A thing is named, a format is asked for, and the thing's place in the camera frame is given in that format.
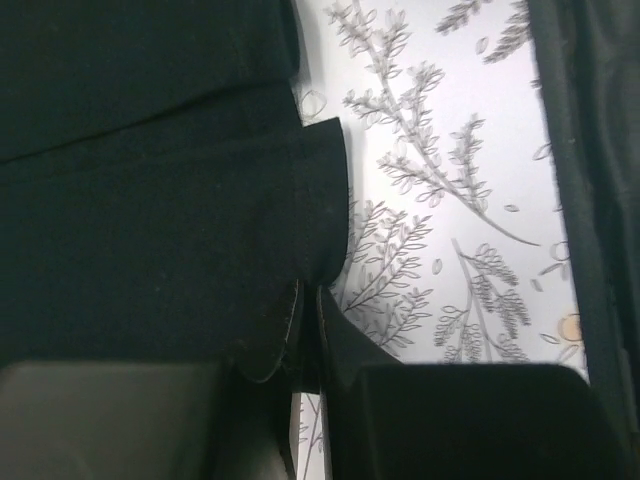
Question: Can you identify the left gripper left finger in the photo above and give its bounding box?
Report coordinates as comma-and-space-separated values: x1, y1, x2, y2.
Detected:
219, 281, 300, 479

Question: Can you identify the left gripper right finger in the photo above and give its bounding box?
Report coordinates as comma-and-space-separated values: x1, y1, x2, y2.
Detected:
316, 287, 400, 479

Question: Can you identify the black t shirt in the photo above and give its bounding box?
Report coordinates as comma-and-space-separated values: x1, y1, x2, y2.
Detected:
1, 1, 348, 362

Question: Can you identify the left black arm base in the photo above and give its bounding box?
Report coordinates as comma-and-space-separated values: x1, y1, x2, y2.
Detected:
529, 1, 639, 451

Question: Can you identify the floral table mat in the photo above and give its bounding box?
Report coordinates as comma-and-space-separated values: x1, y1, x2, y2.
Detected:
287, 0, 594, 480

